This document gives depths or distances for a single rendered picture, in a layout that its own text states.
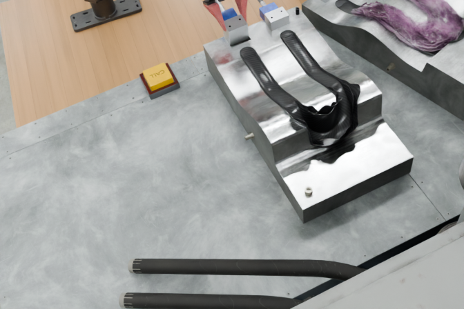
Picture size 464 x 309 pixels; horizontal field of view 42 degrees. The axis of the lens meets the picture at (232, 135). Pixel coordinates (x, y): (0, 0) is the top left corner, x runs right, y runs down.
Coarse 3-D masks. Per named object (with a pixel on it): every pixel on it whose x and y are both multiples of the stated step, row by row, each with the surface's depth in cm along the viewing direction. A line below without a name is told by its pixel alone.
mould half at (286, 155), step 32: (256, 32) 146; (224, 64) 141; (288, 64) 140; (320, 64) 138; (224, 96) 147; (256, 96) 135; (320, 96) 127; (256, 128) 128; (288, 128) 123; (384, 128) 129; (288, 160) 126; (320, 160) 126; (352, 160) 125; (384, 160) 124; (288, 192) 125; (320, 192) 121; (352, 192) 123
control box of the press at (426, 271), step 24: (432, 240) 48; (456, 240) 48; (384, 264) 48; (408, 264) 47; (432, 264) 47; (456, 264) 46; (336, 288) 47; (360, 288) 47; (384, 288) 46; (408, 288) 46; (432, 288) 45; (456, 288) 45
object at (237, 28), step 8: (216, 0) 148; (224, 8) 147; (232, 8) 145; (224, 16) 144; (232, 16) 144; (240, 16) 142; (232, 24) 141; (240, 24) 141; (224, 32) 144; (232, 32) 141; (240, 32) 143; (232, 40) 143; (240, 40) 145
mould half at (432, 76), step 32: (320, 0) 155; (352, 0) 154; (384, 0) 149; (448, 0) 146; (352, 32) 146; (384, 32) 141; (384, 64) 144; (416, 64) 137; (448, 64) 131; (448, 96) 133
